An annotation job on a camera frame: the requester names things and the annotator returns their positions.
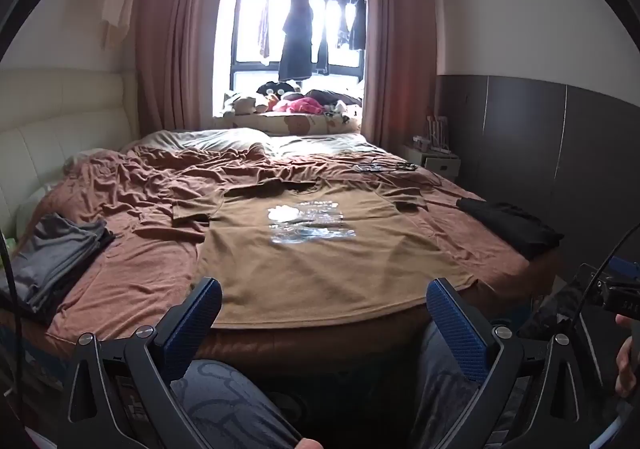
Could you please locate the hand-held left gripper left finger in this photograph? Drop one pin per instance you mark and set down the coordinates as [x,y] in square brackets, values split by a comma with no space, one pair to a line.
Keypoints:
[200,311]

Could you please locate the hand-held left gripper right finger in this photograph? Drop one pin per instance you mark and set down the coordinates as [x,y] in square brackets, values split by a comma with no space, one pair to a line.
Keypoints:
[452,324]

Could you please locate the brown printed t-shirt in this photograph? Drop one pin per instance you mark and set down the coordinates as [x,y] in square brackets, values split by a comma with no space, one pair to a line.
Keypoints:
[325,276]

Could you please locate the grey folded clothes stack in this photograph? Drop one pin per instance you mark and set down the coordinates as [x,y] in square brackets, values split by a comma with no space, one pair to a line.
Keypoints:
[55,254]

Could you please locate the person's right hand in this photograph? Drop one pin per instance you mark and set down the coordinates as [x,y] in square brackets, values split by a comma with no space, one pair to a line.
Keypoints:
[629,369]

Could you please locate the brown fleece blanket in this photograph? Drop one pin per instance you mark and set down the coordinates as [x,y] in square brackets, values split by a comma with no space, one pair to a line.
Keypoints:
[140,269]

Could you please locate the black folded garment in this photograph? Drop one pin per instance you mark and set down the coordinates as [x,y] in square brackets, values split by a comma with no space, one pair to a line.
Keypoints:
[510,224]

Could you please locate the white nightstand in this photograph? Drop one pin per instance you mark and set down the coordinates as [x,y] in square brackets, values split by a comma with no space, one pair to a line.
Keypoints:
[440,166]

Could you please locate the grey bed sheet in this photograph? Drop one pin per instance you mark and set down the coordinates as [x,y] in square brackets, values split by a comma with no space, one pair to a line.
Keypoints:
[220,139]

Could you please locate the pink white rack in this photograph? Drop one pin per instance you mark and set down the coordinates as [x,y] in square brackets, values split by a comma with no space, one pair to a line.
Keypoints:
[439,134]

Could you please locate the white brown plush toy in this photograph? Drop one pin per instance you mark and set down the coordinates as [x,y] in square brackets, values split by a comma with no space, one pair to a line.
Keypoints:
[242,104]

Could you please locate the pink cloth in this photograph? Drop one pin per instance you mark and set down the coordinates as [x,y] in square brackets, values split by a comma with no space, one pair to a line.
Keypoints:
[300,105]

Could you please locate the cream padded headboard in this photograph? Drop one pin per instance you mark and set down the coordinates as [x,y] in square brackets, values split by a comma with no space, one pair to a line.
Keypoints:
[60,129]

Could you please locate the black plush toy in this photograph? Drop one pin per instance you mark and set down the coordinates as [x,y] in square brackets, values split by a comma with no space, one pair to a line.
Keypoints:
[275,89]

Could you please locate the pink curtain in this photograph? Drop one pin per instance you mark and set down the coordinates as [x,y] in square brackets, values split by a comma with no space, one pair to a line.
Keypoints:
[175,39]
[400,54]

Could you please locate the black hanging jacket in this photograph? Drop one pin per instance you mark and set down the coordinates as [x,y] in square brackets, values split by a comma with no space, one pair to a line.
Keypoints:
[295,39]

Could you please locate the pale hanging garment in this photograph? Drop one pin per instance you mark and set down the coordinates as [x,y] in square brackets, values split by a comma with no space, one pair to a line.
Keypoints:
[263,29]

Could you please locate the dark hanging top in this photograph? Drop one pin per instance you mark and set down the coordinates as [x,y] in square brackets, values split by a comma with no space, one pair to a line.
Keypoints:
[358,29]

